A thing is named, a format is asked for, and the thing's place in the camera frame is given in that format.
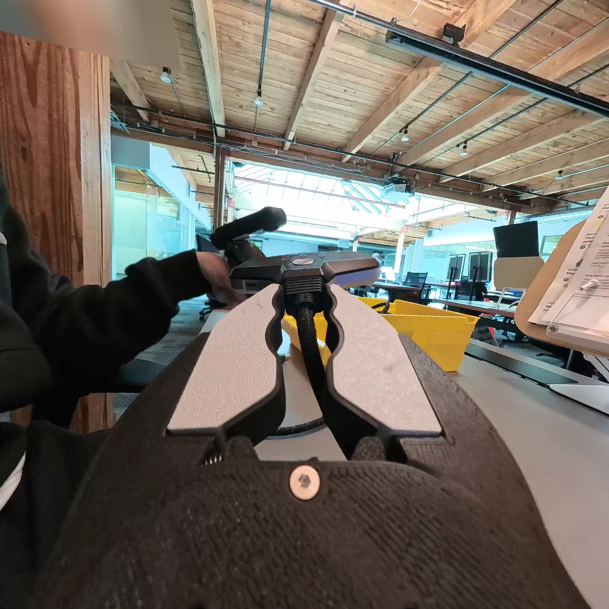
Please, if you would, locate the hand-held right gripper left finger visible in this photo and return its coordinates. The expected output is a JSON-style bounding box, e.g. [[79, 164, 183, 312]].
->
[[167, 283, 287, 448]]

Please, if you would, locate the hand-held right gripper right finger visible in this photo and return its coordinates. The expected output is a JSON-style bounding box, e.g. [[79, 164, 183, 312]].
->
[[325, 284, 443, 460]]

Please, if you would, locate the black braided pigtail cable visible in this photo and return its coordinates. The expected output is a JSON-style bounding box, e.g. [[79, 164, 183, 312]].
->
[[276, 276, 353, 457]]

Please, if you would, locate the person's left forearm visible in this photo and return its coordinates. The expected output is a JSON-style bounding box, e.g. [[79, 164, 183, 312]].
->
[[109, 250, 215, 372]]

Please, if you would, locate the person's left hand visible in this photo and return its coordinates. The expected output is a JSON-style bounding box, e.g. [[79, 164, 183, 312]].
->
[[196, 251, 244, 306]]

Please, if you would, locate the yellow plastic bin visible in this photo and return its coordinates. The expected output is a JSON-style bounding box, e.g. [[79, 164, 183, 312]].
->
[[282, 297, 480, 372]]

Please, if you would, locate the black office chair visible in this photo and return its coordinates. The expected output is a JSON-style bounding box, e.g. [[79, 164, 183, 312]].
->
[[403, 272, 429, 303]]

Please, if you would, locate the ceiling projector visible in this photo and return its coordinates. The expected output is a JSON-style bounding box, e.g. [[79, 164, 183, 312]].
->
[[381, 177, 416, 203]]

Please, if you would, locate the wooden document board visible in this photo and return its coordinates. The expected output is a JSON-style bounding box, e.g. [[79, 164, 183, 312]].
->
[[515, 219, 609, 357]]

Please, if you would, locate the large black monitor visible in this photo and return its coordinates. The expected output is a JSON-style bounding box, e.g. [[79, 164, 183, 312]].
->
[[493, 221, 539, 259]]

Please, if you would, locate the person's black hoodie torso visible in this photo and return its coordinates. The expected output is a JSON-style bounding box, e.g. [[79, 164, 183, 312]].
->
[[0, 167, 143, 609]]

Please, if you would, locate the wooden pillar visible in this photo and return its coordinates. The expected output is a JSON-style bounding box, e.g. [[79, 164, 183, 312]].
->
[[0, 31, 112, 429]]

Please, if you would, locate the black ceiling track rail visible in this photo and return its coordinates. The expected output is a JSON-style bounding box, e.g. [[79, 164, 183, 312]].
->
[[385, 23, 609, 117]]

